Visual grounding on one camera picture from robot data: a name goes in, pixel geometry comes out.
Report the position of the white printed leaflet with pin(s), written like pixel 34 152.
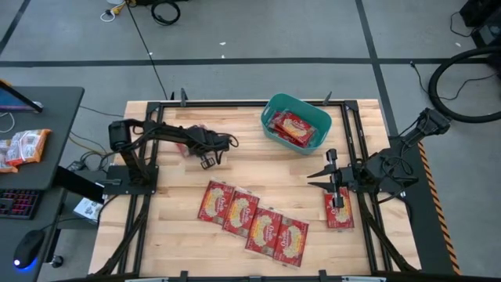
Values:
pixel 89 209

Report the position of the teal plastic basket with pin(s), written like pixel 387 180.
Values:
pixel 309 109

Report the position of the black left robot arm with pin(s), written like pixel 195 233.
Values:
pixel 156 133

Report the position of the desk monitor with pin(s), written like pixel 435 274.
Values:
pixel 17 102

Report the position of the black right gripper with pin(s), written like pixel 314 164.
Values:
pixel 339 178

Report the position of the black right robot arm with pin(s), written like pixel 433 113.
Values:
pixel 391 168

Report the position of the black metal table frame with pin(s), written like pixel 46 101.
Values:
pixel 250 103

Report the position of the black keyboard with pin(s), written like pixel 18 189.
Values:
pixel 19 203

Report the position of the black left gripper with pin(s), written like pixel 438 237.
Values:
pixel 205 143

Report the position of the black equipment case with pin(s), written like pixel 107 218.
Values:
pixel 485 19

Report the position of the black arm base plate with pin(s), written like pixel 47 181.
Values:
pixel 117 186
pixel 407 182

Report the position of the black computer mouse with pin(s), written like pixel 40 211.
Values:
pixel 28 248

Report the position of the black hazard-striped platform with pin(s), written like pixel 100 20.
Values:
pixel 426 219

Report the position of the black desk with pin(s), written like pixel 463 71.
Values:
pixel 39 176

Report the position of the black desk foot knob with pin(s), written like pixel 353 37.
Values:
pixel 56 261

